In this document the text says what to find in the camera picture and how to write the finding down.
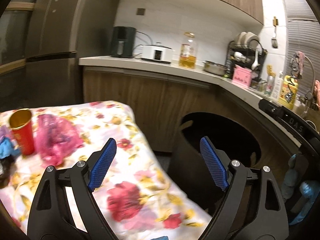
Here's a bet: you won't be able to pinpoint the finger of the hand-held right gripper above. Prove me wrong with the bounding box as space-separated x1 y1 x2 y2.
259 99 283 122

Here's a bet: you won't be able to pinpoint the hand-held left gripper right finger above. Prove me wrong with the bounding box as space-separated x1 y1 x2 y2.
197 136 288 240

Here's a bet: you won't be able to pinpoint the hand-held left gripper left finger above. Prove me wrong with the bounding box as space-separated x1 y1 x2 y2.
27 137 118 240

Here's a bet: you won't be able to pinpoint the black trash bin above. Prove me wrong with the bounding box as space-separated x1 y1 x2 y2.
169 111 265 218

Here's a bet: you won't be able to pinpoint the pink plastic bag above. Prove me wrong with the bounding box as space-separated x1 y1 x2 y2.
35 114 84 167

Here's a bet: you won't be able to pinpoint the red cup with gold inside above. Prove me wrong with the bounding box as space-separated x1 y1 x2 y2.
9 108 35 156

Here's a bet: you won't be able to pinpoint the black plastic bag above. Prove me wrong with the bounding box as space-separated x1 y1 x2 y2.
0 155 15 188

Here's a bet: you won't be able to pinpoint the blue plastic bag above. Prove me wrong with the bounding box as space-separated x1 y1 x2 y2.
0 136 22 159

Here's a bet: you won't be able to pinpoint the purple plastic bag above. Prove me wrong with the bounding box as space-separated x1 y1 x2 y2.
0 125 12 140

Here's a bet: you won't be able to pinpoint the person's right hand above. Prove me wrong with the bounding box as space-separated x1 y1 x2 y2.
281 154 320 227

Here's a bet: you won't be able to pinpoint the printed drink can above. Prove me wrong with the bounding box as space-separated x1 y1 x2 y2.
265 74 275 95

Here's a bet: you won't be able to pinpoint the white bottle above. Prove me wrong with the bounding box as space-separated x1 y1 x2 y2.
271 71 284 100

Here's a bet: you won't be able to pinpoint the yellow bottle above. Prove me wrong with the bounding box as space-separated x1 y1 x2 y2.
278 75 299 109

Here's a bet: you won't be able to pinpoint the floral printed blanket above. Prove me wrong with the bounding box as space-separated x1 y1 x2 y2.
0 100 213 240

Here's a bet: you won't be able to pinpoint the pink box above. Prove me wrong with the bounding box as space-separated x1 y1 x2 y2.
232 64 252 88

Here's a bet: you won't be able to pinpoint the white ladle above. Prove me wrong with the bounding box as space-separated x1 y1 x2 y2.
251 49 259 70

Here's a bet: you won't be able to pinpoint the pink cloth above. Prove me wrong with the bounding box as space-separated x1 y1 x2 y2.
290 51 305 75

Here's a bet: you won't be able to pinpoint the hanging metal spatula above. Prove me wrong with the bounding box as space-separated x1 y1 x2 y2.
271 16 279 48

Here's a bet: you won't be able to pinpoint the steel bowl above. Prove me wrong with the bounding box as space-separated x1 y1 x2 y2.
203 60 228 76

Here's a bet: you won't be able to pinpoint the black dish rack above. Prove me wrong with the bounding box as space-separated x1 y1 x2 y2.
225 32 267 80

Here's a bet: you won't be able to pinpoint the kitchen counter with wooden cabinets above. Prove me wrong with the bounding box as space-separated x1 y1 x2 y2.
79 56 320 170

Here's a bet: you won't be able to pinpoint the window blinds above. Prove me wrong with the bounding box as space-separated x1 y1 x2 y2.
279 0 320 103

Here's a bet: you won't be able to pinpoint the cooking oil bottle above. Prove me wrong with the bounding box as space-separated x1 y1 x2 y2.
179 32 197 68

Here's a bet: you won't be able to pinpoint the white electric cooker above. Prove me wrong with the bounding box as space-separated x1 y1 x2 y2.
141 42 173 64

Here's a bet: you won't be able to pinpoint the black air fryer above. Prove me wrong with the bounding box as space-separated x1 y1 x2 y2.
111 26 137 58

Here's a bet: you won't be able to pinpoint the dark steel refrigerator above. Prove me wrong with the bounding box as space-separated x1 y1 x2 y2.
0 0 120 105

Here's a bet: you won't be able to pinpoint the wooden glass sliding door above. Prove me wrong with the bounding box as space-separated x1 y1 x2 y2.
0 0 48 75

